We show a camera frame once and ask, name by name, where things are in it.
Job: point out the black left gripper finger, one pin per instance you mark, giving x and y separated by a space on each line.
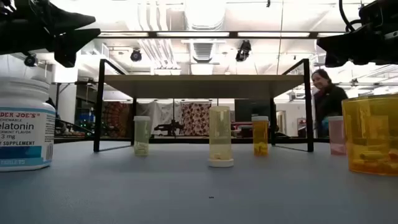
68 20
71 43

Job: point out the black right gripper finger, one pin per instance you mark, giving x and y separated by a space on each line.
345 42
342 59

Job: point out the white Trader Joe's melatonin bottle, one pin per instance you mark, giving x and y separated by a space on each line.
25 130

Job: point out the large orange vial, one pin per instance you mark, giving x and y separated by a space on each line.
373 161

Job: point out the small orange vial white cap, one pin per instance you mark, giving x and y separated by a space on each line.
260 137

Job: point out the pale green vial white cap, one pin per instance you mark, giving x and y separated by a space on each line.
142 137

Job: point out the pale yellow vial white cap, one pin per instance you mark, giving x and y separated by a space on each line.
219 133

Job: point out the background black robot arm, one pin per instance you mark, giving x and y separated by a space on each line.
169 127

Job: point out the black ceiling spotlight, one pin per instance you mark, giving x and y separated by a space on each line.
136 55
243 50
31 60

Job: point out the person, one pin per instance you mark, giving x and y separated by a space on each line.
329 99

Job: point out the blue storage bin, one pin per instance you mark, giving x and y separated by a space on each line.
84 117

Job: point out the pink vial white cap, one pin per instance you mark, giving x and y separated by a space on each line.
335 137

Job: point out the dark red patterned cloth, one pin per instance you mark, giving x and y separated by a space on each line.
116 119

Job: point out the black overhead rig beam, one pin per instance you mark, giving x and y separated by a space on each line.
233 34

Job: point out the grey hanging cloth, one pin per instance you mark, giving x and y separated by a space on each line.
161 112

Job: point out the red white floral cloth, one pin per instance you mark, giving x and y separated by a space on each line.
196 118

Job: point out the blue table mat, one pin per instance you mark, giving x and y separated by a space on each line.
186 193

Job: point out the black wall screen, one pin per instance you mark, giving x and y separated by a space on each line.
248 109

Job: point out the wooden shelf with black frame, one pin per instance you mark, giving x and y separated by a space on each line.
202 85

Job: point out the black table frame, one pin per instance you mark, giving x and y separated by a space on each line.
186 140

